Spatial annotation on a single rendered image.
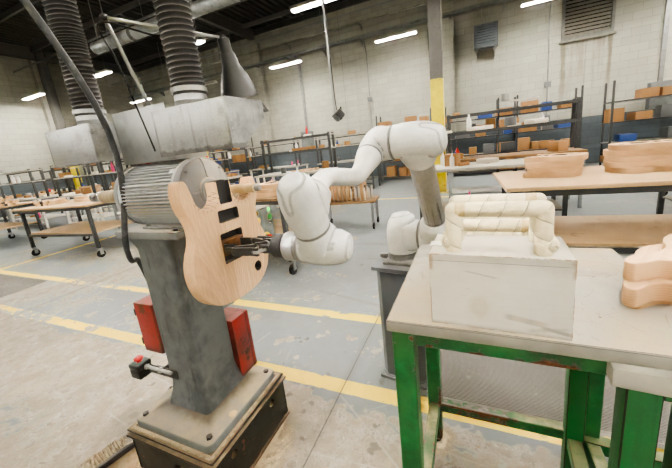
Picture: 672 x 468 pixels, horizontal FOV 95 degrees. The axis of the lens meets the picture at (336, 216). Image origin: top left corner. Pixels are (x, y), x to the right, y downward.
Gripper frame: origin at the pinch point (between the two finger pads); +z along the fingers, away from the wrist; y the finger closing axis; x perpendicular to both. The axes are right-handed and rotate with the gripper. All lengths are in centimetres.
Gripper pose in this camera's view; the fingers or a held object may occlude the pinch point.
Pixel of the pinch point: (234, 244)
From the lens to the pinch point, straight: 108.0
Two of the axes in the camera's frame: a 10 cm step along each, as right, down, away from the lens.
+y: 3.9, -2.3, 8.9
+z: -9.1, 0.3, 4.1
